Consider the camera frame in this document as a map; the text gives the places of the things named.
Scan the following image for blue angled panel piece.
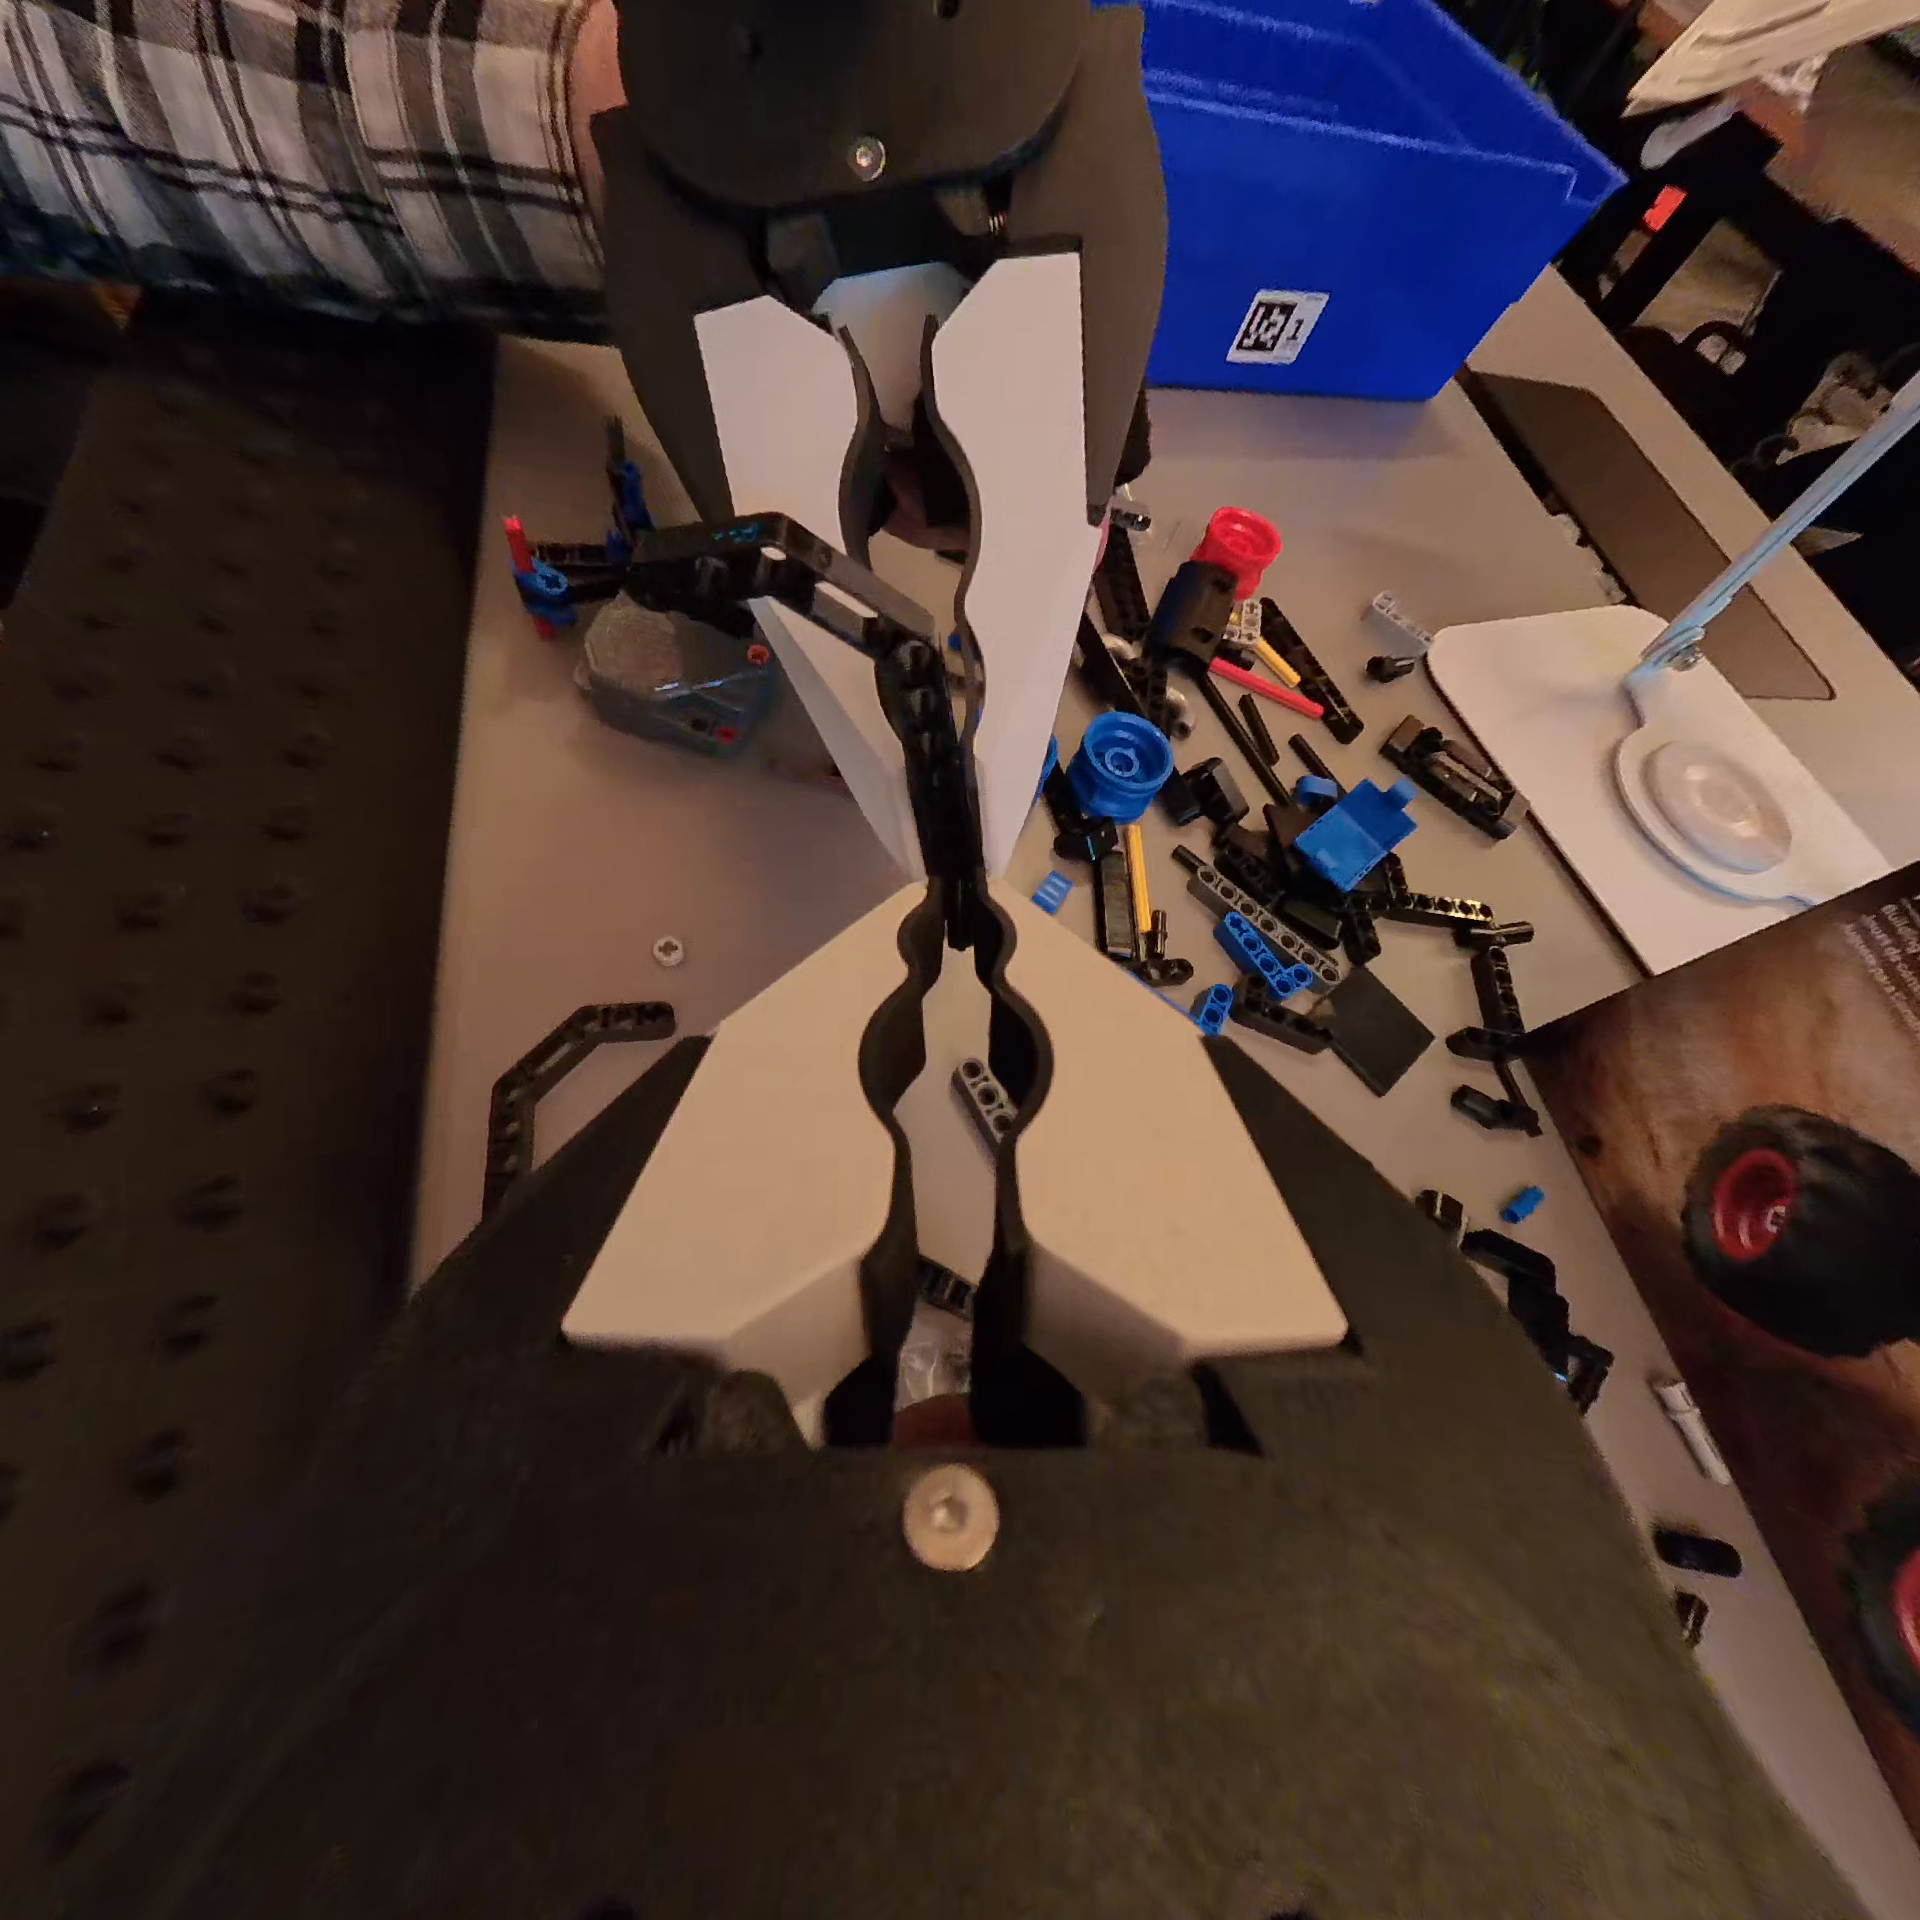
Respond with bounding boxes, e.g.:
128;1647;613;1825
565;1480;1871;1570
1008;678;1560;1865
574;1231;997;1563
1293;778;1420;886

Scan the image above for blue toy wheel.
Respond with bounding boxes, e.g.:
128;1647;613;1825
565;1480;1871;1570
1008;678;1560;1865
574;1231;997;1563
1068;710;1175;824

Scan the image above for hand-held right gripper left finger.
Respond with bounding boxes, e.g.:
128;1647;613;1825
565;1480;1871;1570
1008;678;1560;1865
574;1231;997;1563
557;877;924;1411

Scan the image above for dark grey holed beam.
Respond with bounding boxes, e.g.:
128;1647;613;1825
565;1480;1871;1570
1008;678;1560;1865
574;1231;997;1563
1175;847;1344;984

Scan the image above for black bent beam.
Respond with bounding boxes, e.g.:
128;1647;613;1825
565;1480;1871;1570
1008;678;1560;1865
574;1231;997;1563
480;1001;677;1219

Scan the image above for long black holed beam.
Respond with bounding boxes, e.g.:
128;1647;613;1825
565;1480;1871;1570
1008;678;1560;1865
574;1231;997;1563
1257;595;1367;746

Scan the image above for black rectangular frame piece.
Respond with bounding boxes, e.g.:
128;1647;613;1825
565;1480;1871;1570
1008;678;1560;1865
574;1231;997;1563
1381;718;1529;839

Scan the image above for dark printed toy box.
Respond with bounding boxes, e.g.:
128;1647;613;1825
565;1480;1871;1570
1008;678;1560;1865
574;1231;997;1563
1521;861;1920;1800

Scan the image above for red axle rod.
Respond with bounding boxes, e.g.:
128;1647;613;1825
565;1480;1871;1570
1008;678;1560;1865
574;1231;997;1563
1207;656;1325;719

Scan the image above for black angled connector piece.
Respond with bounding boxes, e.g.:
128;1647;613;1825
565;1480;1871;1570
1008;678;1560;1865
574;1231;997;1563
1463;1226;1614;1411

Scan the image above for person's left forearm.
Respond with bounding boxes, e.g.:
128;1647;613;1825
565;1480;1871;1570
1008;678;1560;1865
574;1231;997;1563
0;0;616;325

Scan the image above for pile of black building pieces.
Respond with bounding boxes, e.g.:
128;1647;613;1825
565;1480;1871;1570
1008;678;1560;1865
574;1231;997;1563
1042;502;1548;1142

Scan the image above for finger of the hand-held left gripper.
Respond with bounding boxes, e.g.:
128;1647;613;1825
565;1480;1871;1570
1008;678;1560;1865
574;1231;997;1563
928;250;1087;880
695;294;928;881

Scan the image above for blue plastic bin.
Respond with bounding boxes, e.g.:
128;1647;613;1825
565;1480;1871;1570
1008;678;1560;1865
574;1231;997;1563
1132;0;1629;405

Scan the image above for white tube connector piece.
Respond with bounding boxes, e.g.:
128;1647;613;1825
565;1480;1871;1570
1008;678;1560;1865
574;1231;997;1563
1650;1376;1735;1487

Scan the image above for grey motor brick assembly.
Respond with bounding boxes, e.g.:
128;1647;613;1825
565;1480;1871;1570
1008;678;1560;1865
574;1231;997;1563
503;421;784;759

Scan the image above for person's left hand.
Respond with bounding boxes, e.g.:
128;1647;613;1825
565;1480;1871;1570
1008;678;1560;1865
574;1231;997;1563
882;440;968;552

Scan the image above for black beam piece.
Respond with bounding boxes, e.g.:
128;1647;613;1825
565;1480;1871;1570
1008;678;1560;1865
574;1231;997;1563
622;509;975;953

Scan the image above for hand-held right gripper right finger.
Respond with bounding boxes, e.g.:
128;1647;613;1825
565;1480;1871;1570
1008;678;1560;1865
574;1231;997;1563
967;877;1353;1411

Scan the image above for black square panel piece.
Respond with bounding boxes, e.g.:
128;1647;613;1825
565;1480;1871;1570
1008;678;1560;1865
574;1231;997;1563
1318;966;1438;1096

